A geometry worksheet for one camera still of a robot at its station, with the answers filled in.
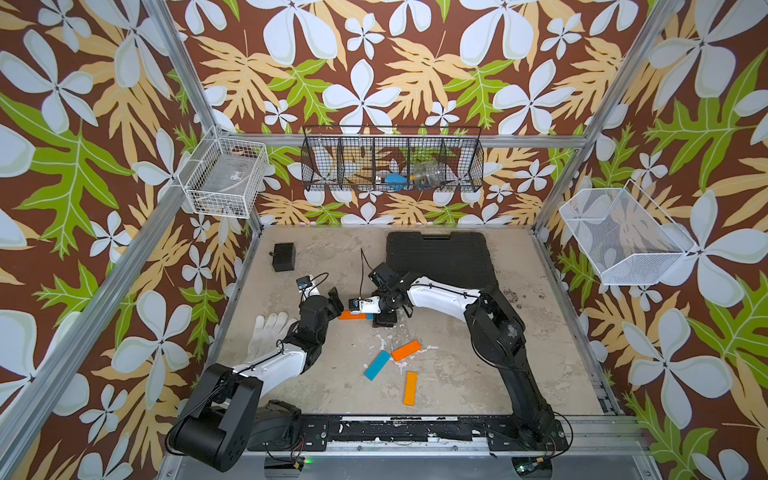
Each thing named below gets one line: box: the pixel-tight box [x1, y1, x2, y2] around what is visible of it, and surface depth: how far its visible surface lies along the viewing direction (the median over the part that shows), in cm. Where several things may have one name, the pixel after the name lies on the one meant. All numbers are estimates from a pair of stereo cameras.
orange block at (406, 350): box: [391, 340, 421, 362], surface depth 90 cm
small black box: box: [272, 242, 296, 272], surface depth 110 cm
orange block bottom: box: [403, 371, 417, 407], surface depth 82 cm
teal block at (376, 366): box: [363, 350, 391, 381], surface depth 88 cm
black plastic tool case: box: [386, 232, 498, 291], surface depth 104 cm
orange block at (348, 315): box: [338, 310, 367, 320], surface depth 86 cm
